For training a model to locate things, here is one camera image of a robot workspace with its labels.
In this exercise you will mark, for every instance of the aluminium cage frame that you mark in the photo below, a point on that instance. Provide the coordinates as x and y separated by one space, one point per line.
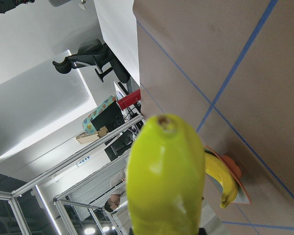
66 172

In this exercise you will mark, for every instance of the person in background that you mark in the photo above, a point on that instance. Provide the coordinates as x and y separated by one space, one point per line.
114 199

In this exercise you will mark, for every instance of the yellow banana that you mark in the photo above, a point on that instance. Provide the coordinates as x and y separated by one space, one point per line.
215 168
165 178

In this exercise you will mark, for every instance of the colourful patterned box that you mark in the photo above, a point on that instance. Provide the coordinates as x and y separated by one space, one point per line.
87 124

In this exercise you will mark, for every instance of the brown paper table mat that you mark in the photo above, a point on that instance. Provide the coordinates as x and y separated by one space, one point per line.
227 68

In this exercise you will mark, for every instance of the black office chair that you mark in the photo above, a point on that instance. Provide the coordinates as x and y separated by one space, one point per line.
94 54

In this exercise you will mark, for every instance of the black monitor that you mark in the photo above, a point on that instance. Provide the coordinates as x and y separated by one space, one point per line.
111 117

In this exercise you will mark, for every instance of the grey square plate orange rim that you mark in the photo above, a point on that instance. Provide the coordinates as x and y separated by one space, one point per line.
242 196

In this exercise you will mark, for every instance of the red cylinder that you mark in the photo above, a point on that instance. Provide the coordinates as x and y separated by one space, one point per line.
129 100

